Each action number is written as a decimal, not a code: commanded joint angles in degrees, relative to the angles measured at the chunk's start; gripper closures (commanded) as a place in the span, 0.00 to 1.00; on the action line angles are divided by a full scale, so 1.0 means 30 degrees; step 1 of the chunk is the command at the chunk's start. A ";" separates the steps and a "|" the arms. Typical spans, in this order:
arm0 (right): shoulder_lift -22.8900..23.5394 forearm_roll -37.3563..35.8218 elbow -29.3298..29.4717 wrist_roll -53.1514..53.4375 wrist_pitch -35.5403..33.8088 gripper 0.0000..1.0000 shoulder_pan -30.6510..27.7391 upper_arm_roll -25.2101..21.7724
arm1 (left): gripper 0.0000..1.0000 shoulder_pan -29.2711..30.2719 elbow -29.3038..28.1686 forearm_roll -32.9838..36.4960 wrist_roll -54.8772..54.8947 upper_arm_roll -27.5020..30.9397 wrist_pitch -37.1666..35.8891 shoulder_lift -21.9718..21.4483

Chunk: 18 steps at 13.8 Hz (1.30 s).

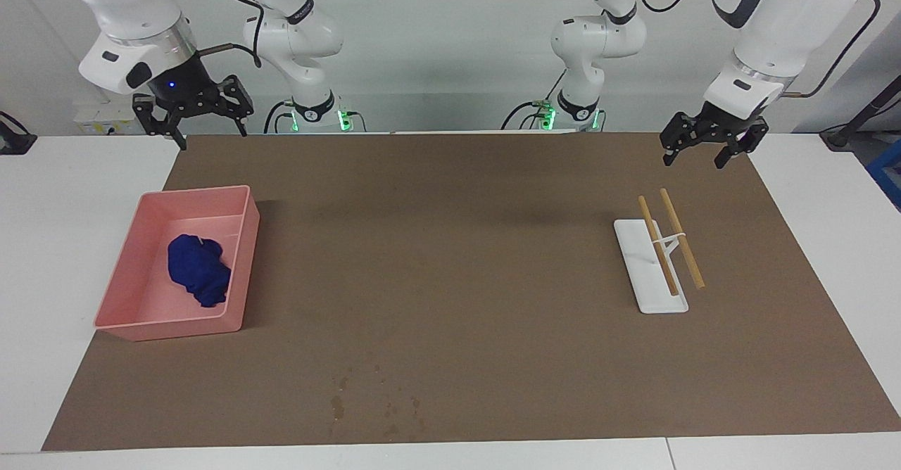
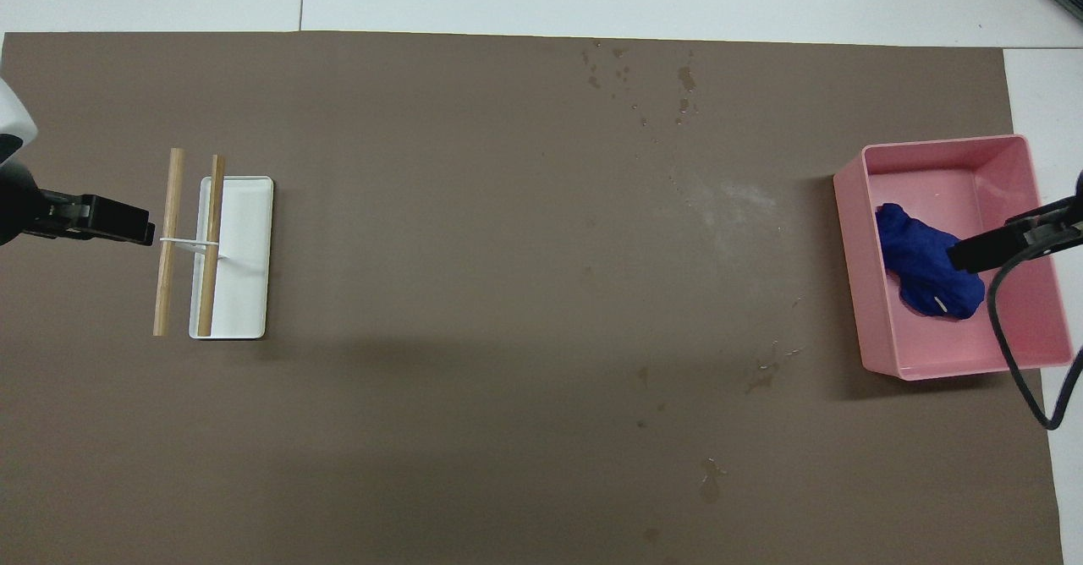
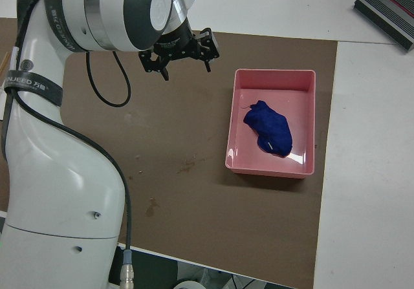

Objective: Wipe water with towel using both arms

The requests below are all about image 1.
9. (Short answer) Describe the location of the black stand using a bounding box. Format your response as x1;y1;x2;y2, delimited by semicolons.
820;75;901;151

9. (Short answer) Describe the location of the brown table mat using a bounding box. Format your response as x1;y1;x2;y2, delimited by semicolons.
41;131;901;452

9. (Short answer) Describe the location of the white wall socket box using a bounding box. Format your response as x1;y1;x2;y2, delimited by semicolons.
73;101;152;135

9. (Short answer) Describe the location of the black clamp mount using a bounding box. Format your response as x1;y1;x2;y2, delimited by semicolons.
0;110;37;155

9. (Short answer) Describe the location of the pink plastic bin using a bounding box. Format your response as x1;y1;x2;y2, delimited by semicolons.
94;185;260;343

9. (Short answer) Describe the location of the white rack with wooden rods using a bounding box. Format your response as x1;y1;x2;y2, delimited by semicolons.
613;188;706;315

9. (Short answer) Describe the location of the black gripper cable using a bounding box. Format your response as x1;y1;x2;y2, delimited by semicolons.
629;0;881;99
199;0;265;70

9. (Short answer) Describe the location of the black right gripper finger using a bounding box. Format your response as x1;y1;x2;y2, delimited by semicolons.
132;93;188;152
210;74;255;138

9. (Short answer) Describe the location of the black base cable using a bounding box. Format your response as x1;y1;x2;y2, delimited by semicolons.
264;99;296;134
501;69;567;132

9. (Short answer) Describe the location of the blue towel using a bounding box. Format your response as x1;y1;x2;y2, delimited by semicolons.
167;234;232;308

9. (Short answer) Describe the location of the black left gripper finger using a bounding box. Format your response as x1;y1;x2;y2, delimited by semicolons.
660;112;702;168
714;119;770;170

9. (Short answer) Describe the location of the blue box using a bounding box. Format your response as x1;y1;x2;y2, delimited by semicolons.
867;139;901;212

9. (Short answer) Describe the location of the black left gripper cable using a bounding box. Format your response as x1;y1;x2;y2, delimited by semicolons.
629;0;881;99

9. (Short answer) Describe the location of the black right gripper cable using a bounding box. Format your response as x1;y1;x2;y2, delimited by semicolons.
199;0;265;70

